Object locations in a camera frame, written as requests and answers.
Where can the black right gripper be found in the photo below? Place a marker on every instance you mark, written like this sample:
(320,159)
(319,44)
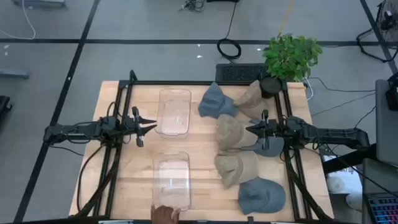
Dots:
(272,129)

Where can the white bag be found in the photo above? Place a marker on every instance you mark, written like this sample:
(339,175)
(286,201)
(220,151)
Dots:
(342,180)

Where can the black object on desk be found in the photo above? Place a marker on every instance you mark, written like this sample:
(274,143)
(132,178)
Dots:
(393,96)

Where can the black floor fan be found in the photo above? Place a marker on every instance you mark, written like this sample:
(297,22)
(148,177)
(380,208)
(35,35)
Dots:
(388,18)

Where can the black floor object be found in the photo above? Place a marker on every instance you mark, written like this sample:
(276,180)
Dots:
(3,104)

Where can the black metal table frame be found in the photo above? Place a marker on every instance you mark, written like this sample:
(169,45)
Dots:
(202,82)

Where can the blue baseball cap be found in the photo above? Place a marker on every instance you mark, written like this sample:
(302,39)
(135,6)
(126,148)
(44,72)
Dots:
(214,102)
(270,149)
(261,196)

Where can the grey desk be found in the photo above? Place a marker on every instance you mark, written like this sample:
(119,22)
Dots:
(387,137)

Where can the black plant pot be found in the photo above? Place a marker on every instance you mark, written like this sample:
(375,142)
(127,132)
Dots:
(270,87)

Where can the person's hand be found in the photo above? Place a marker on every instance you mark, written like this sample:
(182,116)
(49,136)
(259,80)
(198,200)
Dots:
(163,214)

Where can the laptop with rainbow keyboard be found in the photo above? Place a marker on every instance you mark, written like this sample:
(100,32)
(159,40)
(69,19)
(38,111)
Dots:
(384,208)

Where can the beige baseball cap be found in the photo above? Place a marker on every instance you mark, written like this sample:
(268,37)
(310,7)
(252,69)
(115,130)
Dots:
(236,168)
(230,132)
(250,99)

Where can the grey flat platform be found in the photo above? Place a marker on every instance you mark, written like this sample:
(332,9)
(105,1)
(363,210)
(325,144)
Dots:
(37,2)

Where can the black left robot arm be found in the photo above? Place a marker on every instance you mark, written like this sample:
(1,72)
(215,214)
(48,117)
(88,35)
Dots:
(77,130)

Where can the grey floor bar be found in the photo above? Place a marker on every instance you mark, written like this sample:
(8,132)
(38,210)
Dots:
(12,74)

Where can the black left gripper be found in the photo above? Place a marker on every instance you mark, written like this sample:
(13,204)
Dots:
(133,126)

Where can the clear plastic bin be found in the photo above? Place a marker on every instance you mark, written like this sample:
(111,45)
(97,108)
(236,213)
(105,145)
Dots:
(171,174)
(174,105)

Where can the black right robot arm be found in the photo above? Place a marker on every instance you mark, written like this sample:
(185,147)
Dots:
(335,135)

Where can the black beam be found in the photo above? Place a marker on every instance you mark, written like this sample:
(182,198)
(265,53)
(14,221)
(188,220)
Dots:
(348,160)

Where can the green leafy potted plant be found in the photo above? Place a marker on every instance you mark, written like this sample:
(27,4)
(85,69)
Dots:
(289,56)

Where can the black floor grille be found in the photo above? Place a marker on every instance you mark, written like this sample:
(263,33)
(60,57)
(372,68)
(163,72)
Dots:
(236,73)

